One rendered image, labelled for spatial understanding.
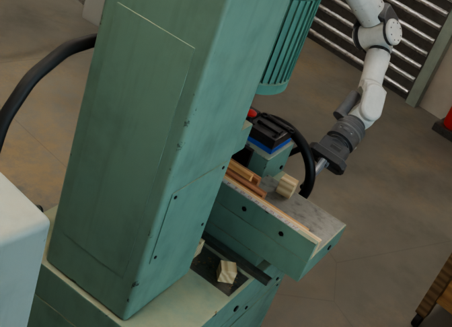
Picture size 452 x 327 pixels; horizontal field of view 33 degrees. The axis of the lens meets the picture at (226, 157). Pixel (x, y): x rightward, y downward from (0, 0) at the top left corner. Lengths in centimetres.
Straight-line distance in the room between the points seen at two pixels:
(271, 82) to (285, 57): 6
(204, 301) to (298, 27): 60
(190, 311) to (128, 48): 59
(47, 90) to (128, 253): 232
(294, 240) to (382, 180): 228
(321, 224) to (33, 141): 179
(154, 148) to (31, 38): 286
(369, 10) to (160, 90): 113
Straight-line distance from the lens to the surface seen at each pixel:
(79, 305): 156
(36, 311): 167
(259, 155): 181
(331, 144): 211
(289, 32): 148
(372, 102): 217
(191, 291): 162
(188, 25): 116
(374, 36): 228
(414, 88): 476
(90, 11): 133
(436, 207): 390
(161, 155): 127
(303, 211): 179
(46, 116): 348
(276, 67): 152
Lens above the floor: 190
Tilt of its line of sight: 32 degrees down
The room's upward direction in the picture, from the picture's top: 20 degrees clockwise
